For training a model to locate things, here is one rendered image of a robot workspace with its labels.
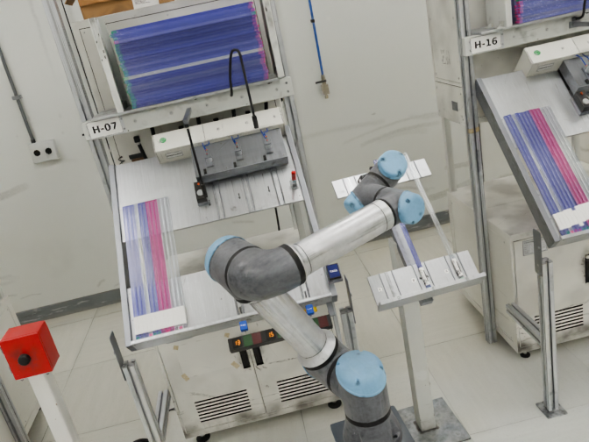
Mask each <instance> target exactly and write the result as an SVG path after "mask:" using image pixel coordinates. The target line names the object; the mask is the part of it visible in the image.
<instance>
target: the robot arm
mask: <svg viewBox="0 0 589 442"><path fill-rule="evenodd" d="M407 168H408V161H407V159H406V157H405V156H404V155H403V154H402V153H401V152H398V151H395V150H389V151H386V152H384V153H383V154H382V155H381V156H380V157H379V159H378V161H377V163H376V164H375V165H374V166H373V167H369V170H370V171H369V172H368V173H367V174H365V175H361V176H360V177H359V178H358V185H357V186H356V187H355V189H354V190H353V191H351V193H350V194H349V195H348V196H347V198H346V199H345V200H344V207H345V208H346V210H347V211H348V212H349V213H350V214H349V215H348V216H346V217H343V218H341V219H339V220H338V221H336V222H334V223H333V224H331V225H328V226H326V227H324V228H322V229H321V230H319V231H317V232H315V233H313V234H311V235H309V236H308V237H306V238H304V239H302V240H300V241H298V242H296V243H294V244H293V245H289V244H282V245H281V246H278V247H275V248H273V249H262V248H260V247H258V246H255V245H254V244H252V243H250V242H248V241H246V240H245V239H243V238H241V237H237V236H232V235H228V236H223V237H221V238H220V239H217V240H216V241H215V242H214V243H213V244H212V245H211V246H210V247H209V250H208V251H207V253H206V256H205V262H204V265H205V269H206V272H207V273H208V275H209V277H210V278H211V279H212V280H213V281H214V282H218V283H219V284H220V285H221V286H222V287H223V288H224V289H225V290H226V291H227V292H228V293H229V294H230V295H232V296H233V298H235V299H236V300H237V301H238V302H239V303H241V304H250V305H251V306H252V307H253V308H254V309H255V310H256V311H257V312H258V313H259V314H260V315H261V316H262V317H263V318H264V319H265V320H266V321H267V322H268V323H269V324H270V325H271V326H272V327H273V328H274V329H275V330H276V331H277V332H278V333H279V334H280V335H281V336H282V337H283V338H284V339H285V340H286V341H287V342H288V343H289V344H290V345H291V346H292V347H293V348H294V349H295V350H296V352H297V358H298V361H299V362H300V364H301V365H302V367H303V368H304V370H305V371H306V373H307V374H308V375H309V376H311V377H312V378H314V379H316V380H317V381H319V382H320V383H322V385H323V386H324V387H326V388H327V389H329V390H330V391H331V392H332V393H334V394H335V395H336V396H338V397H339V398H340V399H341V400H342V402H343V406H344V413H345V421H344V429H343V439H344V442H401V441H402V432H401V425H400V423H399V421H398V420H397V418H396V416H395V415H394V413H393V412H392V410H391V407H390V401H389V396H388V391H387V376H386V372H385V369H384V367H383V365H382V362H381V361H380V359H379V358H378V357H377V356H376V355H375V354H373V353H370V352H368V351H365V350H363V351H362V352H360V351H359V350H353V351H352V350H350V349H349V348H347V347H346V346H344V345H343V344H342V343H341V342H340V340H339V339H338V338H337V337H336V336H335V335H334V334H333V333H332V332H331V331H329V330H327V329H321V328H320V327H319V326H318V325H317V324H316V323H315V322H314V321H313V319H312V318H311V317H310V316H309V315H308V314H307V313H306V312H305V311H304V310H303V308H302V307H301V306H300V305H299V304H298V303H297V302H296V301H295V300H294V299H293V297H292V296H291V295H289V294H288V291H291V290H292V289H295V288H297V287H299V286H301V285H302V284H303V283H305V282H306V280H307V278H308V275H310V274H312V273H314V272H315V271H316V270H318V269H320V268H322V267H324V266H326V265H328V264H329V263H331V262H332V261H334V260H336V259H338V258H340V257H342V256H343V255H345V254H347V253H348V252H350V251H352V250H354V249H355V248H357V247H359V246H361V245H363V244H364V243H366V242H367V241H369V240H371V239H374V238H375V237H377V236H379V235H380V234H381V233H383V232H386V231H387V230H389V229H391V228H392V227H394V226H396V225H398V224H399V223H403V224H405V225H407V224H409V225H413V224H416V223H417V222H419V221H420V220H421V218H422V216H423V214H424V211H425V205H424V204H425V203H424V201H423V199H422V197H421V196H420V195H418V194H416V193H413V192H411V191H409V190H401V189H394V187H395V185H396V184H397V183H398V181H399V180H400V179H401V178H402V177H403V176H404V175H405V173H406V170H407ZM359 180H360V181H361V182H359Z"/></svg>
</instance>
